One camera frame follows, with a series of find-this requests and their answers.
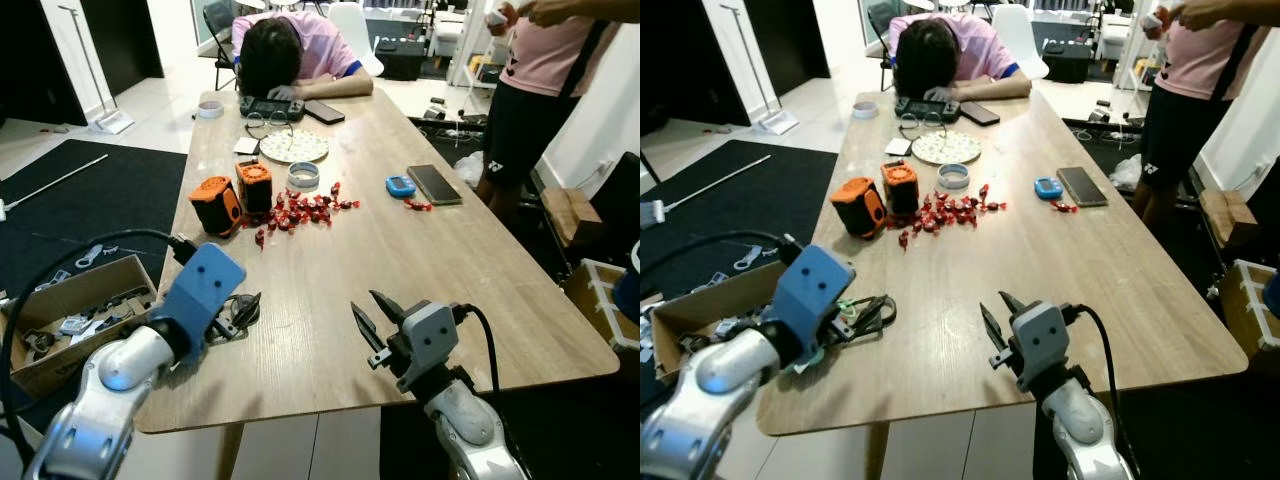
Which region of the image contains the cardboard box with parts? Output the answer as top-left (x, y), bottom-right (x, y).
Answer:
top-left (650, 262), bottom-right (791, 366)
top-left (0, 254), bottom-right (159, 399)

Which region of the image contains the patterned round plate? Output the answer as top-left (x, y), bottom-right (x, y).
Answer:
top-left (911, 130), bottom-right (983, 166)
top-left (259, 129), bottom-right (330, 164)

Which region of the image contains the wooden table leg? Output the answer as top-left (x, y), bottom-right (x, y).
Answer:
top-left (215, 425), bottom-right (246, 480)
top-left (865, 425), bottom-right (891, 480)

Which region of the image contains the white chair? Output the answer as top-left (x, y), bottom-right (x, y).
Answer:
top-left (993, 4), bottom-right (1051, 81)
top-left (327, 2), bottom-right (385, 79)

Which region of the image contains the person sleeping in pink shirt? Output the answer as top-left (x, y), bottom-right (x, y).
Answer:
top-left (888, 12), bottom-right (1033, 103)
top-left (230, 10), bottom-right (376, 101)

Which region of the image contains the large orange black speaker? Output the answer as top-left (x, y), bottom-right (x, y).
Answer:
top-left (188, 176), bottom-right (243, 238)
top-left (830, 177), bottom-right (888, 239)

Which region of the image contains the heap of red wrapped candies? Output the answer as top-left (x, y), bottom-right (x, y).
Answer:
top-left (254, 182), bottom-right (361, 249)
top-left (897, 184), bottom-right (1009, 251)

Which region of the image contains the white plastic bag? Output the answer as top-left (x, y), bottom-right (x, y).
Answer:
top-left (1108, 155), bottom-right (1143, 191)
top-left (453, 152), bottom-right (488, 189)

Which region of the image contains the small orange black speaker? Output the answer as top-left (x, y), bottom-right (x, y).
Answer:
top-left (235, 160), bottom-right (274, 214)
top-left (880, 161), bottom-right (921, 216)

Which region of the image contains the white rod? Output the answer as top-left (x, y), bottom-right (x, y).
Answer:
top-left (0, 153), bottom-right (109, 223)
top-left (640, 154), bottom-right (773, 229)

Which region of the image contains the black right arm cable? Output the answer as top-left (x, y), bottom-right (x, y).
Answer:
top-left (455, 303), bottom-right (501, 396)
top-left (1066, 304), bottom-right (1123, 403)

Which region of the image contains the black floor rug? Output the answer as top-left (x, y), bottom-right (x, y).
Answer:
top-left (0, 139), bottom-right (189, 301)
top-left (640, 140), bottom-right (839, 291)

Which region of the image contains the black handheld game console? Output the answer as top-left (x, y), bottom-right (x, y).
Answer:
top-left (239, 95), bottom-right (306, 123)
top-left (894, 97), bottom-right (961, 124)

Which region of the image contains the black storage box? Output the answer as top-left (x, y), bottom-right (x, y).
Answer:
top-left (375, 38), bottom-right (429, 81)
top-left (1040, 40), bottom-right (1094, 84)

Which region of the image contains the brown smartphone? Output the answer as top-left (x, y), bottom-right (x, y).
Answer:
top-left (407, 164), bottom-right (464, 207)
top-left (1056, 166), bottom-right (1110, 209)

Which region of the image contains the white floor stand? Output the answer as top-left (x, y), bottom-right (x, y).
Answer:
top-left (57, 5), bottom-right (136, 136)
top-left (715, 5), bottom-right (801, 136)

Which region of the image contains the black cabinet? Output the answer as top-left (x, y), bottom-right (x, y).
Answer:
top-left (0, 0), bottom-right (166, 126)
top-left (640, 0), bottom-right (816, 126)

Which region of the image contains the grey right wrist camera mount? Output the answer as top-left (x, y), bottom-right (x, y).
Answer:
top-left (1012, 302), bottom-right (1071, 393)
top-left (398, 300), bottom-right (461, 393)

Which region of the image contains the black chair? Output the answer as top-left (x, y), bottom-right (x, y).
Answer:
top-left (866, 0), bottom-right (901, 91)
top-left (202, 0), bottom-right (241, 91)

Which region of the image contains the standing person in black shorts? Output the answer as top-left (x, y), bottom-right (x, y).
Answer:
top-left (473, 0), bottom-right (641, 216)
top-left (1130, 0), bottom-right (1280, 226)

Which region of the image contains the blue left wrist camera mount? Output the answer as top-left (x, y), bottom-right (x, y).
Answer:
top-left (158, 242), bottom-right (248, 349)
top-left (772, 245), bottom-right (857, 351)

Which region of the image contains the wooden box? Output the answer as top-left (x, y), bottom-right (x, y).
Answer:
top-left (1200, 188), bottom-right (1261, 249)
top-left (540, 186), bottom-right (604, 248)

